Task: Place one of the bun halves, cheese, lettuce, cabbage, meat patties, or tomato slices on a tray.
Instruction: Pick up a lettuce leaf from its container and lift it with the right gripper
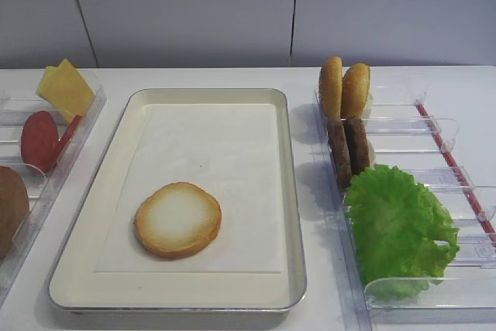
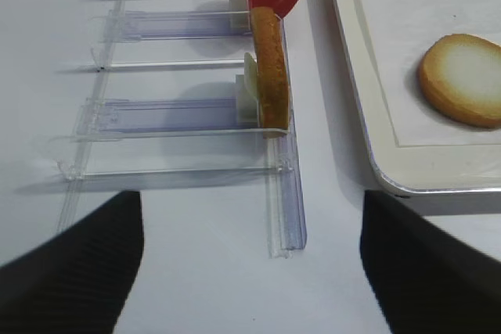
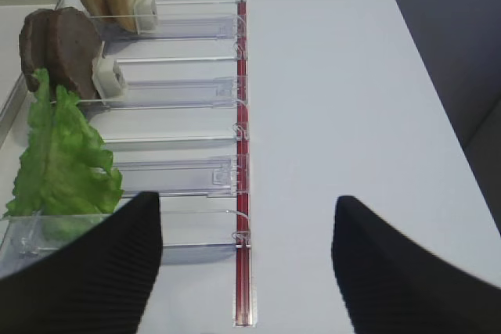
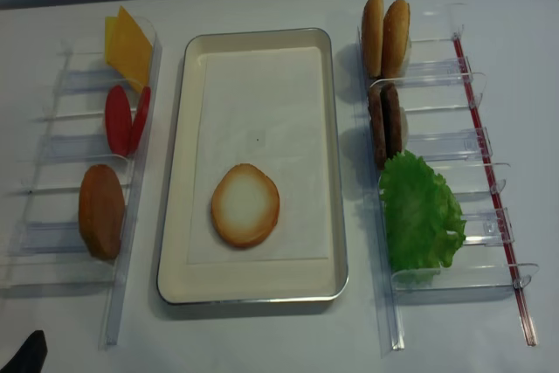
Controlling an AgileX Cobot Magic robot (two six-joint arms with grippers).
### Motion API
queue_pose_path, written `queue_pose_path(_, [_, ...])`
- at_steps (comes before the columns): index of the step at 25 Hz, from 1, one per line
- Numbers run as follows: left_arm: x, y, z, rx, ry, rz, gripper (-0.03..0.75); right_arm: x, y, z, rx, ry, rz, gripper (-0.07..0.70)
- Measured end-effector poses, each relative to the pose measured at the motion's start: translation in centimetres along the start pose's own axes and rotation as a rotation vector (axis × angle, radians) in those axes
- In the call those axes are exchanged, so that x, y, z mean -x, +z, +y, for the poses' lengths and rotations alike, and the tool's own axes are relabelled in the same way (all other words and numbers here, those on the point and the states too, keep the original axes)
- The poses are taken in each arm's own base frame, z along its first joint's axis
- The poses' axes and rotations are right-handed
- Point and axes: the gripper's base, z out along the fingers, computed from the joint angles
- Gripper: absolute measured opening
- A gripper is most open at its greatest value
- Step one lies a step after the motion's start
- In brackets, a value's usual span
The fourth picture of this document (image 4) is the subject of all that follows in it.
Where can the left brown meat patty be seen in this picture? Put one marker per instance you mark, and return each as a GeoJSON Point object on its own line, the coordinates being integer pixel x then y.
{"type": "Point", "coordinates": [376, 120]}

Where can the brown meat patty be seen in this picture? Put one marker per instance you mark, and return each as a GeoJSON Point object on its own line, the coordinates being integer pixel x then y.
{"type": "Point", "coordinates": [376, 120]}
{"type": "Point", "coordinates": [392, 120]}

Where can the right brown meat patty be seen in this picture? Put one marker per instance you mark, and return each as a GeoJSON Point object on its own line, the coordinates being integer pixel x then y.
{"type": "Point", "coordinates": [392, 120]}

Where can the right red tomato slice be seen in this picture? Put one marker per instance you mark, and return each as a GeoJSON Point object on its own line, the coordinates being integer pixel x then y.
{"type": "Point", "coordinates": [140, 119]}

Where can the red tomato slice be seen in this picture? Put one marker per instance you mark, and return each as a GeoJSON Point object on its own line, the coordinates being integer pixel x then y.
{"type": "Point", "coordinates": [140, 119]}
{"type": "Point", "coordinates": [118, 120]}

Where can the green lettuce leaf in rack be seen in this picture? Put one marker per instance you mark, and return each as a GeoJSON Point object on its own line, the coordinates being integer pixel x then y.
{"type": "Point", "coordinates": [423, 219]}

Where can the left red tomato slice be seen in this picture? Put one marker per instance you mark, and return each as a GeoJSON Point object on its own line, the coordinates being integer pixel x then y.
{"type": "Point", "coordinates": [118, 120]}

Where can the orange cheese slice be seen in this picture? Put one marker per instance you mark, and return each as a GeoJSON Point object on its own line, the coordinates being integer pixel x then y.
{"type": "Point", "coordinates": [131, 51]}

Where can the pale yellow cheese slice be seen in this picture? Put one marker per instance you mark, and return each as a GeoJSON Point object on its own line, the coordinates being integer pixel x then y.
{"type": "Point", "coordinates": [110, 23]}

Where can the toasted bun slice on tray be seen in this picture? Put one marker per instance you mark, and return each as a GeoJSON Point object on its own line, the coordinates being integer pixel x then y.
{"type": "Point", "coordinates": [245, 206]}

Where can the white paper tray liner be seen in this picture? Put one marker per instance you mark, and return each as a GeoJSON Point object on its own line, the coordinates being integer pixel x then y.
{"type": "Point", "coordinates": [265, 108]}

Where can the cream metal tray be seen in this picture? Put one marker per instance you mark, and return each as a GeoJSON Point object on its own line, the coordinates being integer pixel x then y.
{"type": "Point", "coordinates": [311, 279]}

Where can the left bun in right rack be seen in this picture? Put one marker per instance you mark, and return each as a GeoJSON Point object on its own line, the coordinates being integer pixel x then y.
{"type": "Point", "coordinates": [372, 37]}

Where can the right clear acrylic rack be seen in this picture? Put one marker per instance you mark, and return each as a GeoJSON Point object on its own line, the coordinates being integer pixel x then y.
{"type": "Point", "coordinates": [440, 97]}

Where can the clear acrylic rack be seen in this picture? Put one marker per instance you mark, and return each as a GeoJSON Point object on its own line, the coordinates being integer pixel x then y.
{"type": "Point", "coordinates": [61, 137]}
{"type": "Point", "coordinates": [440, 97]}

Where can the brown bun in left rack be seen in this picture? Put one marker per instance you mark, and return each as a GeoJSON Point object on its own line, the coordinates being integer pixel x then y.
{"type": "Point", "coordinates": [101, 212]}

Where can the left clear acrylic rack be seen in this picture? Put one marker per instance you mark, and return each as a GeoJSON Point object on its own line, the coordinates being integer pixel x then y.
{"type": "Point", "coordinates": [61, 137]}

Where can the black object at bottom left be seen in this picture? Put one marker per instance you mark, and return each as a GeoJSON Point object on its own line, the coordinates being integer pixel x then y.
{"type": "Point", "coordinates": [30, 357]}

